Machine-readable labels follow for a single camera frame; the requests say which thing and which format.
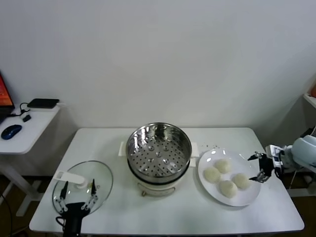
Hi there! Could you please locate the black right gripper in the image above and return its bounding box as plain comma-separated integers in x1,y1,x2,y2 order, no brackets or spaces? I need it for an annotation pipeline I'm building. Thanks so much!
247,152,275,183

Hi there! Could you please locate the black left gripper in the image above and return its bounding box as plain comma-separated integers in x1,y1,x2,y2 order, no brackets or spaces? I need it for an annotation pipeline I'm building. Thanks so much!
54,179,99,217

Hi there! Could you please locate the white steamed baozi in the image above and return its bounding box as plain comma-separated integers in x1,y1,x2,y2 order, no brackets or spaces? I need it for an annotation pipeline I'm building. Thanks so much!
203,167,222,184
214,159,232,174
219,180,238,199
232,173,251,190

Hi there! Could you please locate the steel perforated steamer basket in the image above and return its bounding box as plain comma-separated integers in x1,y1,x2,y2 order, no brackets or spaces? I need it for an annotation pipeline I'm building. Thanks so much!
126,121,193,179

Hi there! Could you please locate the white round plate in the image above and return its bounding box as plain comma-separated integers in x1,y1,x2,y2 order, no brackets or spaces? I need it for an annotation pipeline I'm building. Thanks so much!
197,148,262,207

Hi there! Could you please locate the white side desk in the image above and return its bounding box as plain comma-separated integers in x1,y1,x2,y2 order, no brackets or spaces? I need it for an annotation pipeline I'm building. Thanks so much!
0,105,61,217

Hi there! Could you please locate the cream electric cooker pot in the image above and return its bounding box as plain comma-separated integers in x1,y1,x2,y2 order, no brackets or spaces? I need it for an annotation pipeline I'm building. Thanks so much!
118,140,200,198

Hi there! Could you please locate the blue computer mouse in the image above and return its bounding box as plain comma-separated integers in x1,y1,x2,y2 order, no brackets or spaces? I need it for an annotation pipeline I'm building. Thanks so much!
0,124,23,140

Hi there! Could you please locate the black external drive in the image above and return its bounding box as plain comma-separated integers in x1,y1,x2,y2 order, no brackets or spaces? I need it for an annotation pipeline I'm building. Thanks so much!
26,98,60,110

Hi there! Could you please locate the laptop with red screen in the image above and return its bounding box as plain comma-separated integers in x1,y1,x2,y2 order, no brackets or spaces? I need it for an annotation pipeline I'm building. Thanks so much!
0,70,16,124

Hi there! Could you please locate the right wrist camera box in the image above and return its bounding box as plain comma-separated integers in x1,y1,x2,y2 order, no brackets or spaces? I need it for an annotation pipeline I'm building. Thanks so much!
266,145,285,169

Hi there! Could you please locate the glass lid with white handle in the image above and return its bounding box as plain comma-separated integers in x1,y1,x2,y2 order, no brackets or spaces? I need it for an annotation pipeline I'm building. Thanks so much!
51,160,114,215

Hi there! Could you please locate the white hanging cable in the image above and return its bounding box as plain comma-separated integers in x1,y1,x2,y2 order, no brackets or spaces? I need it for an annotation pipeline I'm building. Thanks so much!
287,169,297,190

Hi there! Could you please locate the white desk base frame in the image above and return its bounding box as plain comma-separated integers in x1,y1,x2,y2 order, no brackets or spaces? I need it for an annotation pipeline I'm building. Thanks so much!
286,167,316,198

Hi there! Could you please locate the black floor cable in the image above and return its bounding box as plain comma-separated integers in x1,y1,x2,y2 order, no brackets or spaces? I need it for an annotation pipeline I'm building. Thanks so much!
0,191,13,235

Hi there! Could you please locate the black thin desk cable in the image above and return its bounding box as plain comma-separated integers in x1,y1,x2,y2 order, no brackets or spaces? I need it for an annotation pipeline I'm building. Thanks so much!
9,102,33,118

